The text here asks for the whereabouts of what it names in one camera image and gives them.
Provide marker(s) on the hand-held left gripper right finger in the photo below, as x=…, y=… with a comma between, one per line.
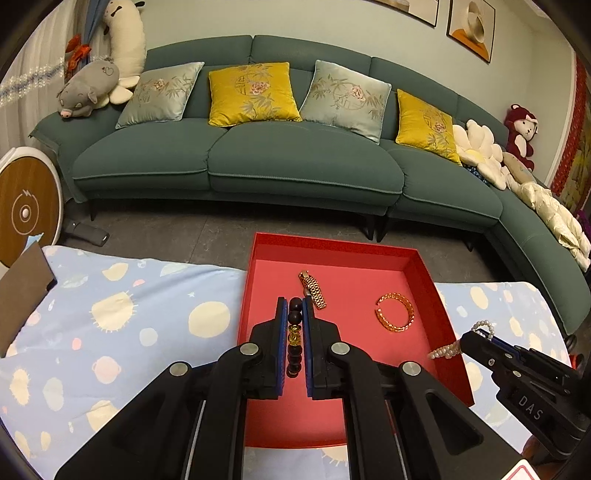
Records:
x=310, y=350

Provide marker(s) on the grey floor device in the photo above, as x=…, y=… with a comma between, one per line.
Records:
x=90, y=232

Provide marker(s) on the red tray box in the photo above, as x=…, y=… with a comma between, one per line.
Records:
x=360, y=281

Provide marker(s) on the red curtain tie ornament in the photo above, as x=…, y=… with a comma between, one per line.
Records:
x=76, y=55

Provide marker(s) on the round white wooden device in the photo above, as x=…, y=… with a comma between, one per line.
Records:
x=27, y=203

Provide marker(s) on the red bag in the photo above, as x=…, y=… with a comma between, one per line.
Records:
x=573, y=360

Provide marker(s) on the white sheer curtain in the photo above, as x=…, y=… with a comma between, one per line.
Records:
x=27, y=110

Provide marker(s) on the green sofa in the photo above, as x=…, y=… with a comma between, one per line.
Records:
x=300, y=161

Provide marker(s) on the white flower shaped cushion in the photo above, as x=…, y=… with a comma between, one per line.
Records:
x=475, y=143

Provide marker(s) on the red monkey plush toy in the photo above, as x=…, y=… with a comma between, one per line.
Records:
x=519, y=138

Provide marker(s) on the light blue printed blanket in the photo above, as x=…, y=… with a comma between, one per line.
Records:
x=115, y=332

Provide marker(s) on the long white plush toy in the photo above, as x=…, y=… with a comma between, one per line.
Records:
x=127, y=41

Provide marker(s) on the beige plush toy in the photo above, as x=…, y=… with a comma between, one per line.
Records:
x=517, y=168

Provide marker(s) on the wall painting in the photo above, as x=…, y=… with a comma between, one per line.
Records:
x=582, y=175

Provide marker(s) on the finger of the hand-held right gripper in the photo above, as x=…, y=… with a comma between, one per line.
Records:
x=478, y=346
x=503, y=345

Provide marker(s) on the yellow embroidered cushion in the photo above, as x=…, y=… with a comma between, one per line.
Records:
x=425, y=124
x=251, y=94

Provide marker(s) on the grey pig plush toy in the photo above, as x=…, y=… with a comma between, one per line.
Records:
x=87, y=85

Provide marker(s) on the light blue embroidered cushion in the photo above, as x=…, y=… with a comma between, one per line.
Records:
x=346, y=101
x=157, y=97

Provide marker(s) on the red patterned wall hanging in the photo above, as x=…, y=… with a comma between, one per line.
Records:
x=572, y=120

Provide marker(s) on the brown cardboard sheet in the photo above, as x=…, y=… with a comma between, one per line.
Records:
x=23, y=290

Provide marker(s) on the framed wall picture orange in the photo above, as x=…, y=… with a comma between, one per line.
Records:
x=471, y=27

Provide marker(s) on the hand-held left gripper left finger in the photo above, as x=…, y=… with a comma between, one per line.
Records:
x=279, y=341

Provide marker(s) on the blue curtain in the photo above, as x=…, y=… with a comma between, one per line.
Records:
x=94, y=23

